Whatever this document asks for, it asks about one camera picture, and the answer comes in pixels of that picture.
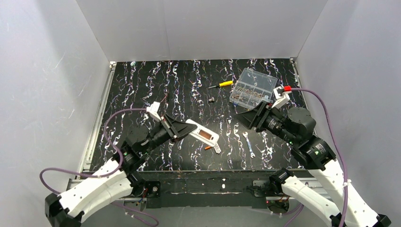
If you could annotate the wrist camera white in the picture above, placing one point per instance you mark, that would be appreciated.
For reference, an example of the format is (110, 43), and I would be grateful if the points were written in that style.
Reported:
(281, 94)
(152, 110)

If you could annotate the yellow handled screwdriver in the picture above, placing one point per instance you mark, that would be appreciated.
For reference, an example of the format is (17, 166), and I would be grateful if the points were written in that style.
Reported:
(223, 84)

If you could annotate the silver open-end wrench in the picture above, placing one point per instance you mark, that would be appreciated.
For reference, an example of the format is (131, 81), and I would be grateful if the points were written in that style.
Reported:
(245, 134)

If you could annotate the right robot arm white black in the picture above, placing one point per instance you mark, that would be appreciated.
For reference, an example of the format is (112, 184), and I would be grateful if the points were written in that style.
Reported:
(345, 207)

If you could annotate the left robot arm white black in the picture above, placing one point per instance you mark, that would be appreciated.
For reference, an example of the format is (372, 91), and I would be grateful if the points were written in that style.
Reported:
(118, 177)

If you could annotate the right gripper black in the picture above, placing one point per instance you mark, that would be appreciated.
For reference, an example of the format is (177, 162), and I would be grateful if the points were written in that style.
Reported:
(262, 113)

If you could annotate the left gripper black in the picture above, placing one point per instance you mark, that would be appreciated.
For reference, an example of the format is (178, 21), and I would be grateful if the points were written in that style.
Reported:
(168, 127)

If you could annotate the white remote control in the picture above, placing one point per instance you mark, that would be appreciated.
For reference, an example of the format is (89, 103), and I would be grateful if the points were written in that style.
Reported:
(203, 134)

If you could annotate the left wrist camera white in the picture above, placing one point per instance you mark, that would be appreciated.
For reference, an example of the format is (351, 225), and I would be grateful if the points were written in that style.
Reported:
(152, 110)

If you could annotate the aluminium frame rail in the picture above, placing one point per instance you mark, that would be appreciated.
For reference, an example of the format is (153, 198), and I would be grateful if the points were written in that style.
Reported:
(96, 96)

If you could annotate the clear plastic screw box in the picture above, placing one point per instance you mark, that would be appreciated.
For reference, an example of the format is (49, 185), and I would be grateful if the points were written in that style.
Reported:
(251, 88)

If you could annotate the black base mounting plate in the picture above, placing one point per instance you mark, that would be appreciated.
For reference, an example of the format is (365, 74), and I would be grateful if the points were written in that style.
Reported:
(229, 188)

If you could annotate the remote battery cover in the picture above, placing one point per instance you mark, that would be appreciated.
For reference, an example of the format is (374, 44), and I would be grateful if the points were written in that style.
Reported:
(217, 149)

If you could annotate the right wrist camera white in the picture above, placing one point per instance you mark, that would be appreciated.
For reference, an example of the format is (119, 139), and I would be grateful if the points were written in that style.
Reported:
(281, 94)

